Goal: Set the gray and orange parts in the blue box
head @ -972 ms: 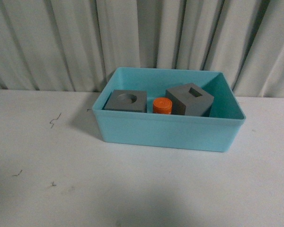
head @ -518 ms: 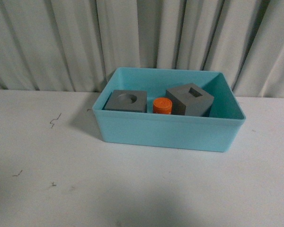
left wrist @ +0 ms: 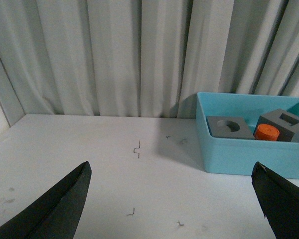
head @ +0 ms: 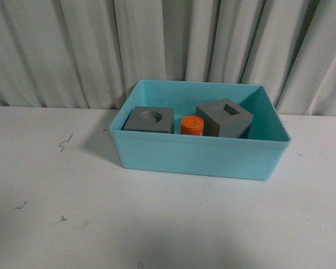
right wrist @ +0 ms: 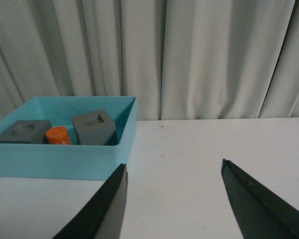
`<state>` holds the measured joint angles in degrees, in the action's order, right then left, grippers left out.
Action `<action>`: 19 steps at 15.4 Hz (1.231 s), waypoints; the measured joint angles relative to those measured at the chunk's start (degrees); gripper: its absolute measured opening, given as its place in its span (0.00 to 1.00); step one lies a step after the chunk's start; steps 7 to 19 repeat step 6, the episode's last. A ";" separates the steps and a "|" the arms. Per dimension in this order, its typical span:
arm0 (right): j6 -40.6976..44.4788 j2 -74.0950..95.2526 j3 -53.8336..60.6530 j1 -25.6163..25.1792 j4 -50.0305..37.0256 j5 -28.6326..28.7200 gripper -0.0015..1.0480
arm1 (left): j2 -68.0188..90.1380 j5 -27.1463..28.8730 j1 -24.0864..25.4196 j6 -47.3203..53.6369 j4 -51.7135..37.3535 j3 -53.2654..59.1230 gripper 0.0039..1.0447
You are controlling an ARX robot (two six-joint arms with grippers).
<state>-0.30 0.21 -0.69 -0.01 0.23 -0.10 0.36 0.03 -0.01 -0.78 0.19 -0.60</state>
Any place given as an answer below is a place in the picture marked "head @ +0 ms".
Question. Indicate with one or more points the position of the gray cube with round hole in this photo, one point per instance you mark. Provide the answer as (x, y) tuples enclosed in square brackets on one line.
[(150, 119)]

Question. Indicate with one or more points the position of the orange cylinder with white text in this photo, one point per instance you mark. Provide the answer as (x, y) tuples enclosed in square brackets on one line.
[(192, 125)]

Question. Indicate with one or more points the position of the gray cube with square hole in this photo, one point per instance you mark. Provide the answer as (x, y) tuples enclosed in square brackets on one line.
[(224, 118)]

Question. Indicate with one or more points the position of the light blue plastic box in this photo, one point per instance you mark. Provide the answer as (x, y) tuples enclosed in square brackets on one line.
[(254, 157)]

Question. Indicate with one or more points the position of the white pleated curtain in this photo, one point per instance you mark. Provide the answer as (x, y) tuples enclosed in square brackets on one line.
[(91, 54)]

